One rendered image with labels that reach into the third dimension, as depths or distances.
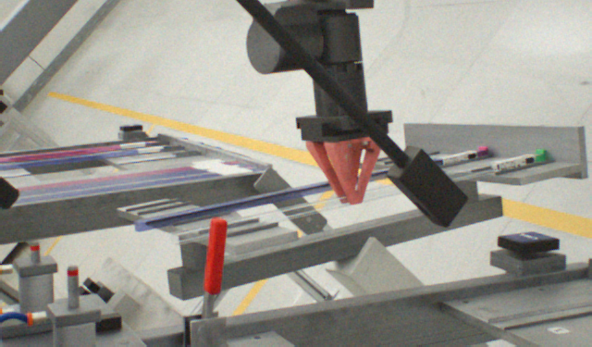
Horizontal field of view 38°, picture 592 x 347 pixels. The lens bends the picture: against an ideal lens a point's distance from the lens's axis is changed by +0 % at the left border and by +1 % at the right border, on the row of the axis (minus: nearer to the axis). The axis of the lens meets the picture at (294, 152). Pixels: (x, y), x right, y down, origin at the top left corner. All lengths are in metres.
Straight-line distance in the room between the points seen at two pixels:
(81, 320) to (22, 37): 0.17
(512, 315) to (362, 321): 0.14
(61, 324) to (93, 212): 1.01
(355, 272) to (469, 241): 1.26
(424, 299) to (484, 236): 1.45
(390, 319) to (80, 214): 0.78
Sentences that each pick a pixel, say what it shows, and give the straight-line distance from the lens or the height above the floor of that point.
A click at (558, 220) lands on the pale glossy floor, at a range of 2.16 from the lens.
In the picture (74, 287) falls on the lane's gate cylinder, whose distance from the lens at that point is 0.47.
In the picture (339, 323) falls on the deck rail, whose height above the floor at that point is 0.94.
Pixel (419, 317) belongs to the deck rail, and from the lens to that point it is 0.83.
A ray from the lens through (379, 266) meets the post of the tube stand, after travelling 1.07.
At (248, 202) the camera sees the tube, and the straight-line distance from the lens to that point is 0.98.
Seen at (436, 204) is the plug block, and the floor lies 1.13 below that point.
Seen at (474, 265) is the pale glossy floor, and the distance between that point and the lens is 2.22.
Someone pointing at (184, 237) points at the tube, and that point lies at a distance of 0.84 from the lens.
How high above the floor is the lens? 1.38
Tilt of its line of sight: 25 degrees down
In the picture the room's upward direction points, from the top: 46 degrees counter-clockwise
